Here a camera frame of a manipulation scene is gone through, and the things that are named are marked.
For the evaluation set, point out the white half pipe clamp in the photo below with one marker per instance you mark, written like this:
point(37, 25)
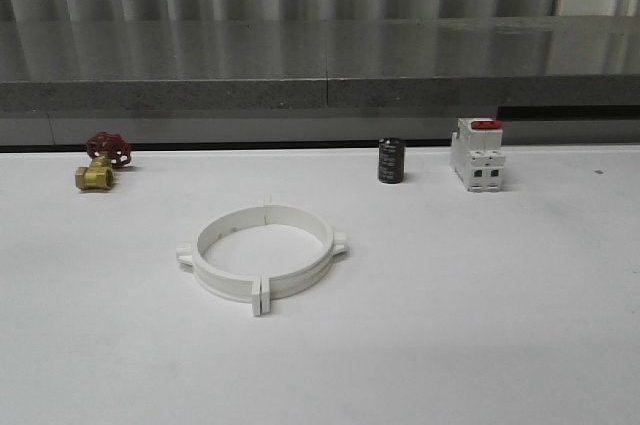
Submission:
point(253, 289)
point(284, 285)

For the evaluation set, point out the black cylindrical capacitor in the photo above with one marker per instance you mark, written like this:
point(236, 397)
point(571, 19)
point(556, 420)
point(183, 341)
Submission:
point(391, 160)

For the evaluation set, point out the grey stone counter ledge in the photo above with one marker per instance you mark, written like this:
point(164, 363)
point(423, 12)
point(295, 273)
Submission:
point(445, 67)

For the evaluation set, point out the brass valve with red handwheel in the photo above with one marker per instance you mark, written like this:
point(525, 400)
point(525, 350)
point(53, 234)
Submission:
point(108, 152)

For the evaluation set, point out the white circuit breaker red switch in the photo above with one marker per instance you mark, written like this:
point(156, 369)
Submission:
point(476, 154)

